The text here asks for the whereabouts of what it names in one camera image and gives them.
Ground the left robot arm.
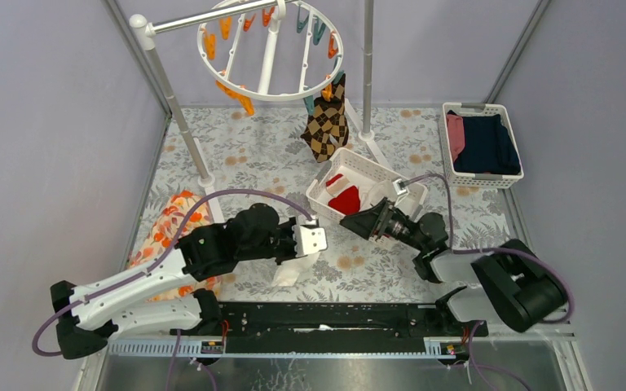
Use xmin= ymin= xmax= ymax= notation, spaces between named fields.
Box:
xmin=50 ymin=204 xmax=327 ymax=359

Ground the white round clip hanger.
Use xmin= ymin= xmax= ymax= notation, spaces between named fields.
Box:
xmin=196 ymin=1 xmax=345 ymax=103

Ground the white rack right foot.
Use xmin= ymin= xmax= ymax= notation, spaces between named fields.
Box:
xmin=345 ymin=99 xmax=392 ymax=169

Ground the grey left rack pole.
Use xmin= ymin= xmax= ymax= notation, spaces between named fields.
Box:
xmin=129 ymin=14 xmax=214 ymax=189

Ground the orange right clip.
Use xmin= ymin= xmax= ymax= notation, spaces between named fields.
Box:
xmin=327 ymin=31 xmax=339 ymax=59

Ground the navy garment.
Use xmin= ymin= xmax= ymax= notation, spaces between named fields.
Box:
xmin=453 ymin=115 xmax=522 ymax=175

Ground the white basket with clothes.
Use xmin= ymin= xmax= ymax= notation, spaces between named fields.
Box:
xmin=439 ymin=102 xmax=524 ymax=189

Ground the red snowflake sock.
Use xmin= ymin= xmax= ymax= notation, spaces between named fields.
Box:
xmin=325 ymin=174 xmax=361 ymax=216

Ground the white perforated sock basket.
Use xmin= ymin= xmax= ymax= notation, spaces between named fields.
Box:
xmin=306 ymin=148 xmax=445 ymax=252

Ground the floral grey tablecloth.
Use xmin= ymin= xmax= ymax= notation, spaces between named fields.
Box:
xmin=112 ymin=105 xmax=530 ymax=305

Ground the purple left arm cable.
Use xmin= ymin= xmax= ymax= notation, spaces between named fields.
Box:
xmin=32 ymin=188 xmax=314 ymax=358

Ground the floral orange cloth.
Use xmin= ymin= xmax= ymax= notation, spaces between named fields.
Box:
xmin=126 ymin=191 xmax=223 ymax=302

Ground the pink garment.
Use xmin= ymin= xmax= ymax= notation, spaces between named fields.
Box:
xmin=446 ymin=111 xmax=465 ymax=162

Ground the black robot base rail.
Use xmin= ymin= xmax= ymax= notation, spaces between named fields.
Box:
xmin=170 ymin=301 xmax=490 ymax=355

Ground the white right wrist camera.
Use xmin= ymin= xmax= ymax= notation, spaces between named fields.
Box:
xmin=391 ymin=178 xmax=409 ymax=199

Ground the teal front clip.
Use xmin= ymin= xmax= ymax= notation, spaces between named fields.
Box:
xmin=303 ymin=95 xmax=315 ymax=116

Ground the orange clip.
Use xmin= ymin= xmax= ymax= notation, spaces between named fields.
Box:
xmin=327 ymin=31 xmax=339 ymax=59
xmin=215 ymin=81 xmax=255 ymax=116
xmin=320 ymin=83 xmax=334 ymax=102

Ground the orange front left clip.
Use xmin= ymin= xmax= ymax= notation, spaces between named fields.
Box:
xmin=215 ymin=81 xmax=255 ymax=116

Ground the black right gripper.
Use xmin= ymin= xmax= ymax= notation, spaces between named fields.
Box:
xmin=339 ymin=197 xmax=426 ymax=253

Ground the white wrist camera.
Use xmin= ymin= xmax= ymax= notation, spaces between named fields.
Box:
xmin=391 ymin=178 xmax=409 ymax=199
xmin=293 ymin=215 xmax=328 ymax=257

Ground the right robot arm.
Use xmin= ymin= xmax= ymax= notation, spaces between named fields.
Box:
xmin=340 ymin=199 xmax=572 ymax=336

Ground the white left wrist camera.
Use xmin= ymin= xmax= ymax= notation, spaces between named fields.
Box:
xmin=293 ymin=215 xmax=328 ymax=257

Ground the grey horizontal rack bar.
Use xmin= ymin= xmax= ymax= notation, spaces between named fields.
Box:
xmin=145 ymin=0 xmax=288 ymax=37

